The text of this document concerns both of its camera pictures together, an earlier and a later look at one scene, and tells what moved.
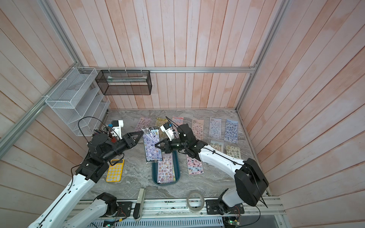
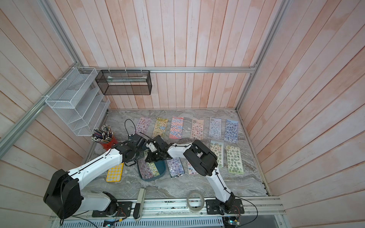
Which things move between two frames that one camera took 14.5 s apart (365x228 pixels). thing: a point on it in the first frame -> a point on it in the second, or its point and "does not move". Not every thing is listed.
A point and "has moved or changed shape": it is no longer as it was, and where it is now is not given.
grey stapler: [139, 204] does not move
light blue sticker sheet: [215, 128] does not move
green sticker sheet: [217, 145] does not move
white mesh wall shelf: [80, 101] does not move
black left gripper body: [118, 147] -> [137, 156]
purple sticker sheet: [151, 136] has moved or changed shape
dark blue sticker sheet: [231, 131] does not move
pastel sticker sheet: [197, 127] does not move
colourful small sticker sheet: [160, 121] does not move
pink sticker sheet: [144, 122] does not move
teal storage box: [176, 163] -> [161, 165]
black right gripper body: [177, 145] -> [157, 155]
